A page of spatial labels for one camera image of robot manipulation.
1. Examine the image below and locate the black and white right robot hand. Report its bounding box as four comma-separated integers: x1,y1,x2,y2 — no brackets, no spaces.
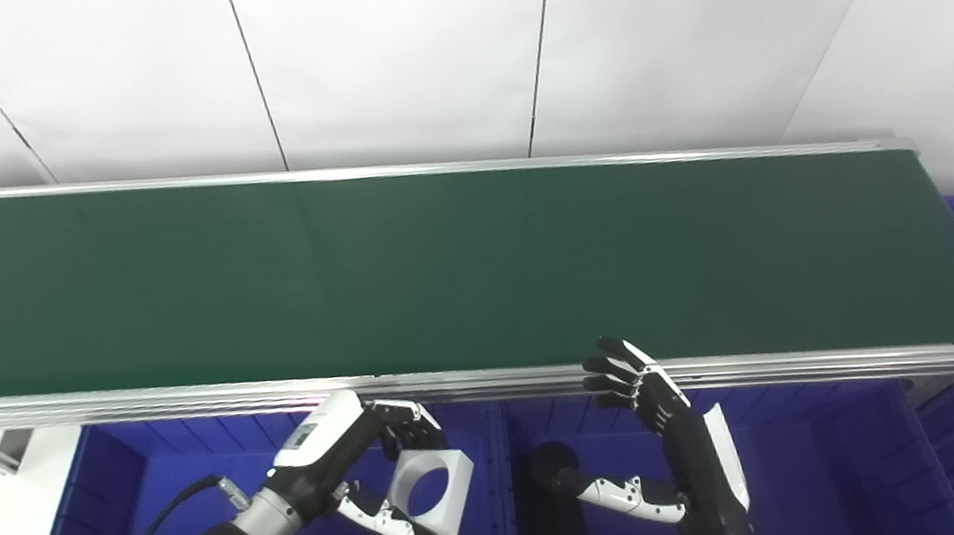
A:
537,323,755,535

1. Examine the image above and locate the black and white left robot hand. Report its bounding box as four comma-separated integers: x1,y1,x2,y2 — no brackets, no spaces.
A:
256,379,462,535

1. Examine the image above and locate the white square part with round hole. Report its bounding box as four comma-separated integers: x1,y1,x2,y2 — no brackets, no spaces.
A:
382,442,482,535

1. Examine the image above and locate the black cylindrical part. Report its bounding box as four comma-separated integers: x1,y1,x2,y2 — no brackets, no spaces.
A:
517,438,591,535

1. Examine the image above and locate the green conveyor belt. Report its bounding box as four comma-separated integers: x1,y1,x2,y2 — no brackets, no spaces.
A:
0,93,954,448
0,59,954,484

